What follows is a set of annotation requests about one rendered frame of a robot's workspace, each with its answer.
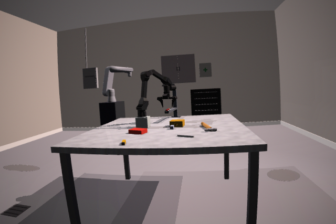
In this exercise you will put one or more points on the red rectangular block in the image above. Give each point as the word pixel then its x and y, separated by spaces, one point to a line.
pixel 137 131

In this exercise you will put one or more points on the hammer with orange handle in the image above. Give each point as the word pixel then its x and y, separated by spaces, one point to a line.
pixel 208 128

